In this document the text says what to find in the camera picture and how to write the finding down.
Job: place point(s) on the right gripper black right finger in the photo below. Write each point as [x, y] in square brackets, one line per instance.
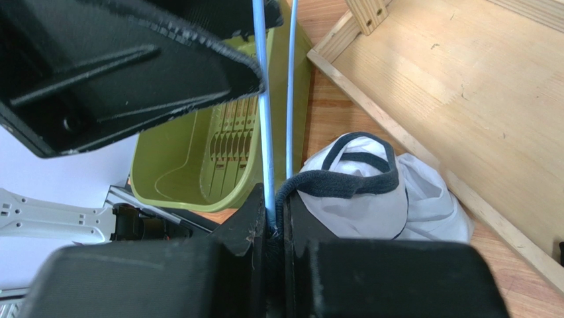
[331, 277]

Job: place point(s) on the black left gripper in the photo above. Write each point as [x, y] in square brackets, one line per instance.
[80, 75]

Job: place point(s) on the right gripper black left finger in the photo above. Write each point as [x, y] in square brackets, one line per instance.
[219, 275]

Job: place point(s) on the white tank top navy trim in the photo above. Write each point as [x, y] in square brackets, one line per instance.
[358, 187]

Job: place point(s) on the light blue wire hanger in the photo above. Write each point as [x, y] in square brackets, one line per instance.
[265, 108]

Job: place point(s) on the olive green plastic basket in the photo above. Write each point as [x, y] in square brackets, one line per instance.
[210, 160]

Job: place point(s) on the wooden clothes rack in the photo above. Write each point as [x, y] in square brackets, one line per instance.
[475, 90]

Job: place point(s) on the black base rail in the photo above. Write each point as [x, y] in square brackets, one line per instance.
[138, 221]

